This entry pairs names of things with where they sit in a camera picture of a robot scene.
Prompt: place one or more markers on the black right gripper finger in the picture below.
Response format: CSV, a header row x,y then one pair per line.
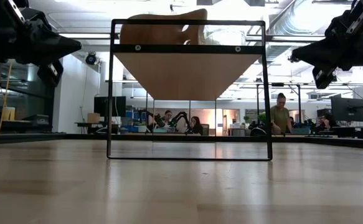
x,y
318,53
340,26

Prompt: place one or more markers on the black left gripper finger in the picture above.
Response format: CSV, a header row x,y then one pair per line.
x,y
36,15
59,46

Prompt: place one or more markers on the black background robot arm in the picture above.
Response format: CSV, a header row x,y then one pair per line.
x,y
156,119
181,116

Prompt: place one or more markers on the white ceiling light bar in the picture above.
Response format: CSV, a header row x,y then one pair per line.
x,y
84,35

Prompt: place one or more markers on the round black speaker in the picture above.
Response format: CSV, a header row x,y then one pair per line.
x,y
91,58

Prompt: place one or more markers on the black monitor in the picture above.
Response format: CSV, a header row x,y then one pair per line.
x,y
109,106
347,109

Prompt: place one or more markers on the seated person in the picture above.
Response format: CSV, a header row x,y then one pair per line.
x,y
167,116
326,123
196,126

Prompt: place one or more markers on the standing person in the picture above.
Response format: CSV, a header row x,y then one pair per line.
x,y
280,116

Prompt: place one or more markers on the brown cardboard box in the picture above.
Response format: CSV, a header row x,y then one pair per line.
x,y
93,118

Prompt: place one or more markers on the green plant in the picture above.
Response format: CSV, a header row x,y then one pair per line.
x,y
247,119
262,118

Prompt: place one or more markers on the blue storage bin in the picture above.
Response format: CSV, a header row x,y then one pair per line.
x,y
134,123

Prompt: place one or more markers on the silver air duct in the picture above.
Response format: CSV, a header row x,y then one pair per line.
x,y
305,15

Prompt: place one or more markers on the black background frame stand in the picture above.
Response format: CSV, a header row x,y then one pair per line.
x,y
299,102

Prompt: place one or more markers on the black aluminium table frame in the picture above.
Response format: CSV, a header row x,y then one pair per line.
x,y
59,137

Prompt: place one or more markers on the wooden shelf with black frame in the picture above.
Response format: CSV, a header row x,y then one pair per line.
x,y
184,77

